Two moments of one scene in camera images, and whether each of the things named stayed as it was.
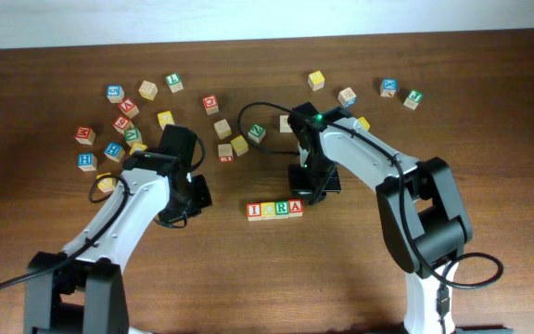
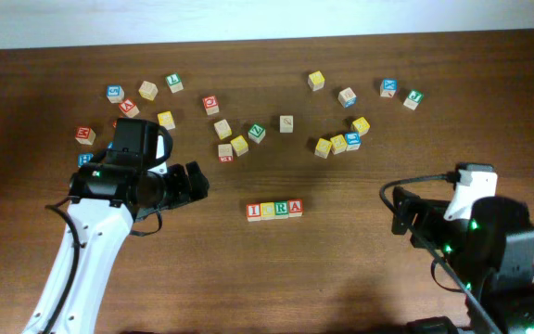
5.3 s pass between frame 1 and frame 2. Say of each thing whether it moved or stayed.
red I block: stayed
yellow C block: stayed
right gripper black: moved
